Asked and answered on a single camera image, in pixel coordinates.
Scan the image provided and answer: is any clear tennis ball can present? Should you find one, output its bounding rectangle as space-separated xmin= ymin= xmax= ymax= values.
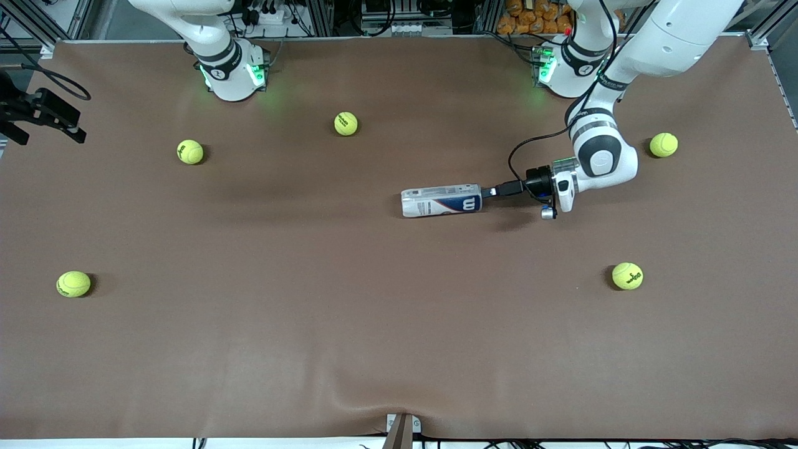
xmin=400 ymin=183 xmax=484 ymax=218

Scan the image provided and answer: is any brown table mat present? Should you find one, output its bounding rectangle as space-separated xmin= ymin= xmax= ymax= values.
xmin=0 ymin=34 xmax=798 ymax=441

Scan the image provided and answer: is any white power strip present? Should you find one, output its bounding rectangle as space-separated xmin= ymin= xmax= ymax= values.
xmin=248 ymin=5 xmax=294 ymax=27

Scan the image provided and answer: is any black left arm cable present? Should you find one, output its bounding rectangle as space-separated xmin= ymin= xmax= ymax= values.
xmin=508 ymin=0 xmax=619 ymax=188

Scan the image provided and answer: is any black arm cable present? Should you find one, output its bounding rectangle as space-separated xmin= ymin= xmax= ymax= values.
xmin=508 ymin=0 xmax=619 ymax=188
xmin=0 ymin=25 xmax=92 ymax=102

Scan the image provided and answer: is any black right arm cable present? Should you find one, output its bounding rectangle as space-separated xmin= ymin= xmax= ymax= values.
xmin=0 ymin=25 xmax=92 ymax=102

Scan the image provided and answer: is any aluminium frame post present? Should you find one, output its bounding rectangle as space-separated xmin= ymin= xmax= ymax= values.
xmin=310 ymin=0 xmax=333 ymax=37
xmin=477 ymin=0 xmax=502 ymax=35

